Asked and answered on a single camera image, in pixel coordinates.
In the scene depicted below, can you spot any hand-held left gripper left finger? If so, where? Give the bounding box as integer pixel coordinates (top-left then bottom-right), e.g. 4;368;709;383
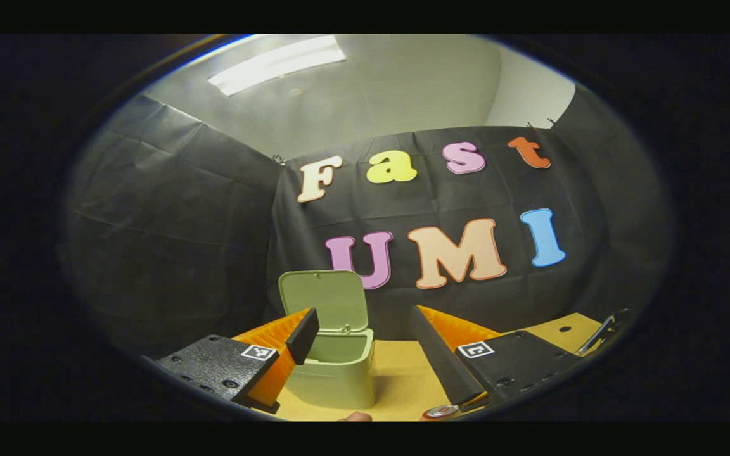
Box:
153;308;320;414

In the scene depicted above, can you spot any wooden desktop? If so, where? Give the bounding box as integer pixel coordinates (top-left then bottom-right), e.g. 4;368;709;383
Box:
251;312;606;422

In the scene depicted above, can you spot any ceiling light panel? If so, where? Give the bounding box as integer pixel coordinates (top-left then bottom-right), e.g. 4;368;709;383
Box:
208;35;347;97

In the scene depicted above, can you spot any light green desktop garbage bin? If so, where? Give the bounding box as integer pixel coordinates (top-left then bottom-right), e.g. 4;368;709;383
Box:
278;270;375;409

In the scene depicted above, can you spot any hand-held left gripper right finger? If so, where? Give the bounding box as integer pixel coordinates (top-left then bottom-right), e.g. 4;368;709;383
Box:
411;305;584;409

